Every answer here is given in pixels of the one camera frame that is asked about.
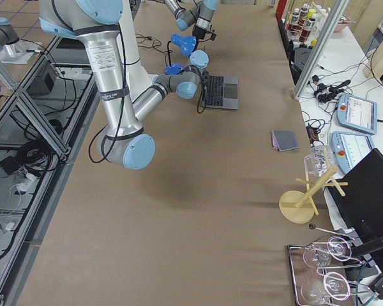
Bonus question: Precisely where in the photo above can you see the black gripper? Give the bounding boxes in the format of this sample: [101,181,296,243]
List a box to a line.
[192,25,211,41]

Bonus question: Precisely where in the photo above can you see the grey laptop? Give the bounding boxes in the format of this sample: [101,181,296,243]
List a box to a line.
[202,73,239,110]

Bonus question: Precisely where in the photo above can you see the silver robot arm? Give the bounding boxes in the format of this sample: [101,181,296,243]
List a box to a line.
[163,0,218,41]
[39,1,203,170]

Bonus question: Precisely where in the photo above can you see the blue desk lamp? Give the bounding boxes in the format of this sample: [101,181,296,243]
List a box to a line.
[164,34,197,76]

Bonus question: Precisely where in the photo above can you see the folded grey cloth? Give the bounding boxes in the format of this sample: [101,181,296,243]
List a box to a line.
[271,130,299,152]

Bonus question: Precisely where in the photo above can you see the clear glass mug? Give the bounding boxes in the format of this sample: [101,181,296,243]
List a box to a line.
[304,145,336,177]

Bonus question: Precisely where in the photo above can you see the upper teach pendant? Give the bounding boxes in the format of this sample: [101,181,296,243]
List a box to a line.
[336,93,378,135]

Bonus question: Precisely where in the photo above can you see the teach pendant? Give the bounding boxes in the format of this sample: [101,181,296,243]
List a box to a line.
[336,93,378,135]
[331,131,375,174]

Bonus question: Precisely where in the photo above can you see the lower teach pendant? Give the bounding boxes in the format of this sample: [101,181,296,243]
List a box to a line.
[331,131,375,174]

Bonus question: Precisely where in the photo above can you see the wooden mug tree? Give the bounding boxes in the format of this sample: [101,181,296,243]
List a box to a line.
[279,166,348,224]

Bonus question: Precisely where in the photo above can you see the black monitor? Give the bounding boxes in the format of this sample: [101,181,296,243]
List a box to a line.
[327,149,383,239]

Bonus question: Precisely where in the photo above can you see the upper wine glass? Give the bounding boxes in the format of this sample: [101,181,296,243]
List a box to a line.
[303,236,352,268]

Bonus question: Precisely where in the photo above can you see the wine glass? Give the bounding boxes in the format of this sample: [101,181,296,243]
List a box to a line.
[303,236,352,268]
[300,272,350,305]

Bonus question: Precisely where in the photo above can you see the lower wine glass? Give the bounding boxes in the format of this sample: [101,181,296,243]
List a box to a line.
[300,272,350,305]

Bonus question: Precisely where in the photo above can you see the black camera cable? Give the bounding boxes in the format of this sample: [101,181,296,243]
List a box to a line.
[196,79,208,114]

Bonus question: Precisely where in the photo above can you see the bottles in wire rack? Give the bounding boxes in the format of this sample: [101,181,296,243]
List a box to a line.
[285,1,327,47]

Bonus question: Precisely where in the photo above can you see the aluminium frame post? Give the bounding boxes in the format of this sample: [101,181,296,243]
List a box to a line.
[292,0,349,100]

